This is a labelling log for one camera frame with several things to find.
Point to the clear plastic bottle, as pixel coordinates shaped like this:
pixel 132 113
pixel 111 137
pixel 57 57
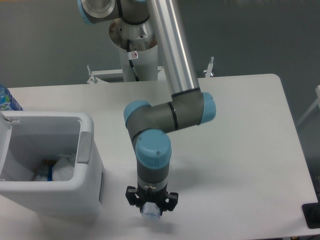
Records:
pixel 150 211

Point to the white frame right edge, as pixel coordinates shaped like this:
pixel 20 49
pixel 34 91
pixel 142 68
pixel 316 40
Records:
pixel 311 111

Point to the white open trash can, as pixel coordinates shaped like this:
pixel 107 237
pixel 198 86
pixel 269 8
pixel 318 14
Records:
pixel 29 137

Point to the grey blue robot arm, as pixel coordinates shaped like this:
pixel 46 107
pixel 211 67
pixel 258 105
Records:
pixel 148 125

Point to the blue labelled drink bottle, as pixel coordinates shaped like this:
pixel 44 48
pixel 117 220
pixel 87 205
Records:
pixel 7 101

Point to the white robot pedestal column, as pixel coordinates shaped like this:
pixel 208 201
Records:
pixel 138 50

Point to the blue yellow snack wrapper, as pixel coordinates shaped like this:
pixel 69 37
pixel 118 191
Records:
pixel 51 164

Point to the clear wrapper in bin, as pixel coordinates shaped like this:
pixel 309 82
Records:
pixel 42 174

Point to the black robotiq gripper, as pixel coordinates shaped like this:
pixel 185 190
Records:
pixel 166 201

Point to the right white base bracket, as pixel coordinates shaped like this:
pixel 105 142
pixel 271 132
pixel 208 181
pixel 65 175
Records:
pixel 208 72

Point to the black device at table edge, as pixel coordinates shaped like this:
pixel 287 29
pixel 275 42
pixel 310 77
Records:
pixel 311 213

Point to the white paper napkin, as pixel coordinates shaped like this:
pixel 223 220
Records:
pixel 63 169

